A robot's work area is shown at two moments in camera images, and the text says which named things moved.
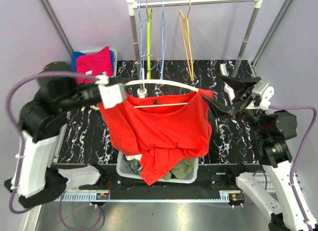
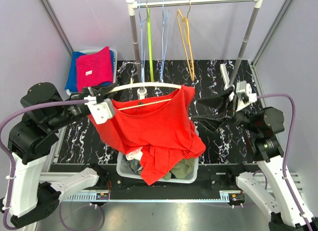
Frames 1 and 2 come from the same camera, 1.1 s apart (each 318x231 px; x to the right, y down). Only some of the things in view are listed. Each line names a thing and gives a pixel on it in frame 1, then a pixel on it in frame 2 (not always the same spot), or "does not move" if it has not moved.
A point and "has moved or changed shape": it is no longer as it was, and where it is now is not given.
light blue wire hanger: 164,30 does not move
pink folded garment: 94,64 does not move
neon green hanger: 149,16 has moved or changed shape
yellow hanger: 187,34 does not move
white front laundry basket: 185,171 does not move
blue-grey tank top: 135,165 does not move
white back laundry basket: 115,58 does not move
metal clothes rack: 132,5 does not move
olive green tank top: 182,169 does not move
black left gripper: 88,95 -> 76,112
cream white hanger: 149,82 -> 142,91
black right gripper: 239,102 -> 210,124
